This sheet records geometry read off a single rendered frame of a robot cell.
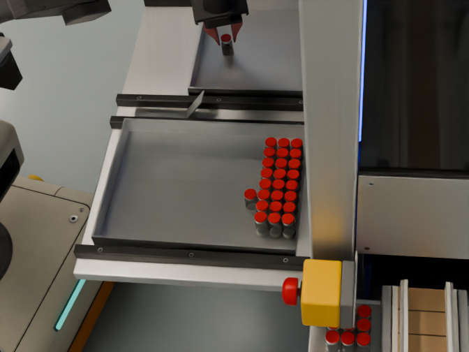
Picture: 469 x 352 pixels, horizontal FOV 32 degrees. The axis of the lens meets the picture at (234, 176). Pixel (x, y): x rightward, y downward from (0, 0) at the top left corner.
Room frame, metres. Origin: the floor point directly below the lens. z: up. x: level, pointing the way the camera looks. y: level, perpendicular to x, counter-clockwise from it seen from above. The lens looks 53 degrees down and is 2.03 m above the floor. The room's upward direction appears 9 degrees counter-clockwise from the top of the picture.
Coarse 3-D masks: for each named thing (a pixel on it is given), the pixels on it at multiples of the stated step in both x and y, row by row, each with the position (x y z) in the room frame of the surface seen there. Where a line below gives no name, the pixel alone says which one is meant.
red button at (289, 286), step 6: (288, 282) 0.56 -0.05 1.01; (294, 282) 0.56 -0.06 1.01; (282, 288) 0.56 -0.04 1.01; (288, 288) 0.55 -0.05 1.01; (294, 288) 0.55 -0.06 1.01; (282, 294) 0.55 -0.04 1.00; (288, 294) 0.55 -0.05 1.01; (294, 294) 0.55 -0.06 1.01; (288, 300) 0.54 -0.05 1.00; (294, 300) 0.54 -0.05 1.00
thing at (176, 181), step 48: (144, 144) 0.97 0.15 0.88; (192, 144) 0.95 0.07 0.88; (240, 144) 0.94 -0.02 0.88; (144, 192) 0.86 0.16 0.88; (192, 192) 0.85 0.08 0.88; (240, 192) 0.83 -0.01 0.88; (96, 240) 0.76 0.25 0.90; (144, 240) 0.74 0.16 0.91; (192, 240) 0.75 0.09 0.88; (240, 240) 0.73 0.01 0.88; (288, 240) 0.72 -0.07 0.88
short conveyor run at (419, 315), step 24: (384, 288) 0.57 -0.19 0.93; (408, 288) 0.57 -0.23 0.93; (384, 312) 0.53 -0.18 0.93; (408, 312) 0.53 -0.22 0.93; (432, 312) 0.52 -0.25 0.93; (456, 312) 0.52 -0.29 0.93; (384, 336) 0.50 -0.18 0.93; (408, 336) 0.49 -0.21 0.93; (432, 336) 0.49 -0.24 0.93; (456, 336) 0.48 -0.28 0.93
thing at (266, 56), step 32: (256, 0) 1.29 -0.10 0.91; (288, 0) 1.27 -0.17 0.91; (224, 32) 1.23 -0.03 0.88; (256, 32) 1.22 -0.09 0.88; (288, 32) 1.20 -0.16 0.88; (224, 64) 1.14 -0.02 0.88; (256, 64) 1.13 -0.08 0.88; (288, 64) 1.11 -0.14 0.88; (256, 96) 1.03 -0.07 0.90; (288, 96) 1.02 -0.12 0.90
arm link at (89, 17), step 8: (96, 0) 0.86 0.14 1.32; (104, 0) 0.87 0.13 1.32; (72, 8) 0.83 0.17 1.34; (80, 8) 0.83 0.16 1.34; (88, 8) 0.84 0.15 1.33; (96, 8) 0.85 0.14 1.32; (104, 8) 0.85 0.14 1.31; (64, 16) 0.83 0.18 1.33; (72, 16) 0.82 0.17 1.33; (80, 16) 0.82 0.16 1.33; (88, 16) 0.83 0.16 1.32; (96, 16) 0.85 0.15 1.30
